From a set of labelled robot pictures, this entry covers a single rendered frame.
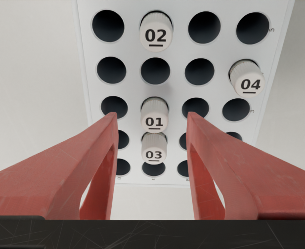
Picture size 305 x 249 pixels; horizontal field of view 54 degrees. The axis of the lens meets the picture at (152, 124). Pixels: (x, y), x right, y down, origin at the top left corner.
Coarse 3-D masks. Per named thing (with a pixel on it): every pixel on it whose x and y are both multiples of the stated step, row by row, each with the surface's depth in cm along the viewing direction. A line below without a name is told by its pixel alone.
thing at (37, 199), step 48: (96, 144) 9; (0, 192) 6; (48, 192) 6; (96, 192) 11; (0, 240) 5; (48, 240) 5; (96, 240) 5; (144, 240) 5; (192, 240) 5; (240, 240) 5; (288, 240) 5
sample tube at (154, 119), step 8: (144, 104) 14; (152, 104) 13; (160, 104) 13; (144, 112) 13; (152, 112) 13; (160, 112) 13; (144, 120) 13; (152, 120) 13; (160, 120) 13; (168, 120) 13; (144, 128) 13; (152, 128) 13; (160, 128) 13
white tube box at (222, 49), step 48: (96, 0) 11; (144, 0) 11; (192, 0) 11; (240, 0) 11; (288, 0) 11; (96, 48) 12; (144, 48) 12; (192, 48) 12; (240, 48) 12; (96, 96) 14; (144, 96) 14; (192, 96) 14; (240, 96) 14
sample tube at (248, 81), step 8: (240, 64) 12; (248, 64) 12; (232, 72) 13; (240, 72) 12; (248, 72) 12; (256, 72) 12; (232, 80) 12; (240, 80) 12; (248, 80) 12; (256, 80) 12; (264, 80) 12; (240, 88) 12; (248, 88) 12; (256, 88) 12; (248, 96) 12
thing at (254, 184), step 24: (192, 120) 11; (192, 144) 12; (216, 144) 8; (240, 144) 8; (192, 168) 12; (216, 168) 8; (240, 168) 7; (264, 168) 7; (288, 168) 7; (192, 192) 12; (216, 192) 11; (240, 192) 6; (264, 192) 6; (288, 192) 6; (216, 216) 11; (240, 216) 6; (264, 216) 5; (288, 216) 5
